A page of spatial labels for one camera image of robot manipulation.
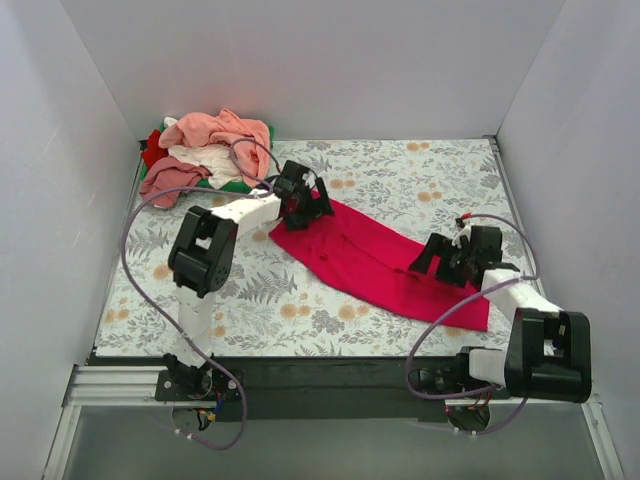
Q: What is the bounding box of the aluminium frame rail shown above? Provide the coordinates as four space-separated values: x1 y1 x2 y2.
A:
61 366 624 479

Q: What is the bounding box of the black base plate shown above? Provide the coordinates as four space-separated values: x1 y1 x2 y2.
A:
155 354 485 422

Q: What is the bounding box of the magenta t shirt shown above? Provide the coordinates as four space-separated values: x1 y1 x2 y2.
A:
269 201 475 323

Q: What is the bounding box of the floral patterned table mat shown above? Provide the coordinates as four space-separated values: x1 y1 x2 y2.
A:
93 138 531 358

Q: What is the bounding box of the salmon pink t shirt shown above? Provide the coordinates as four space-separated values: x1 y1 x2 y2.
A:
159 109 271 187

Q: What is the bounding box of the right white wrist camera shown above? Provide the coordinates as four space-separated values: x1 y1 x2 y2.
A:
451 213 472 249

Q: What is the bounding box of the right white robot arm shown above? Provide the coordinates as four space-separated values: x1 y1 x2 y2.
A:
405 219 592 403

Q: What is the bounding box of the red t shirt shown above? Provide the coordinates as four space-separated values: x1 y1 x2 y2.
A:
141 129 168 170

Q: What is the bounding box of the green plastic basket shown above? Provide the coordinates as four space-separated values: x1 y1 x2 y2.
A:
141 124 272 193

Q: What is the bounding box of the white t shirt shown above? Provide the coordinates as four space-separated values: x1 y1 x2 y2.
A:
168 144 242 189

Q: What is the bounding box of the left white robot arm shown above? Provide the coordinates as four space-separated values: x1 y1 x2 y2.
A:
163 161 334 400

